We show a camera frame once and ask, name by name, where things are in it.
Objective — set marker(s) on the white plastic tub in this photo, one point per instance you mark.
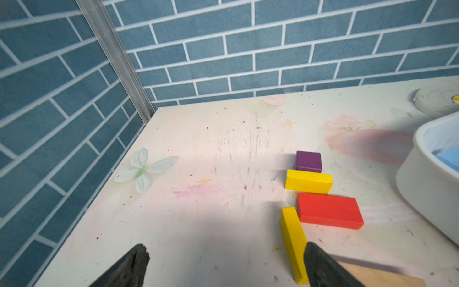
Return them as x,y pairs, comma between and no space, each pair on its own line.
428,184

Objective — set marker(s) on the light blue block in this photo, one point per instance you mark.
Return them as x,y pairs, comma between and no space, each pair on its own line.
450,158

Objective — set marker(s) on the red rectangular block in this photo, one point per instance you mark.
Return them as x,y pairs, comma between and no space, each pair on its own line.
327,210

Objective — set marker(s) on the natural wood plank block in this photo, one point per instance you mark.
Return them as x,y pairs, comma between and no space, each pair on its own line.
378,278

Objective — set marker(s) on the purple cube block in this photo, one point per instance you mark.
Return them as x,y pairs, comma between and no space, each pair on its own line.
308,161

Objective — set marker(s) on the short yellow block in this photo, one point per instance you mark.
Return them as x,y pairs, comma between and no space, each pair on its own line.
308,182

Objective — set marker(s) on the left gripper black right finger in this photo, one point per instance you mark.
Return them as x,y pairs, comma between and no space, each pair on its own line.
324,271

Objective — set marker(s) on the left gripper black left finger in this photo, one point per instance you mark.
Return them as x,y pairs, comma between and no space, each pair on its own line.
128,271

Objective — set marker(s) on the white tape roll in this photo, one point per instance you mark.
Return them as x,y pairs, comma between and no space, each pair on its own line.
438,101

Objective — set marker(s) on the long yellow block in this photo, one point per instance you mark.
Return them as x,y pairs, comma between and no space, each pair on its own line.
296,243

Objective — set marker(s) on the aluminium corner post left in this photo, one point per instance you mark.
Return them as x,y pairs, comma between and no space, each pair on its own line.
103,28

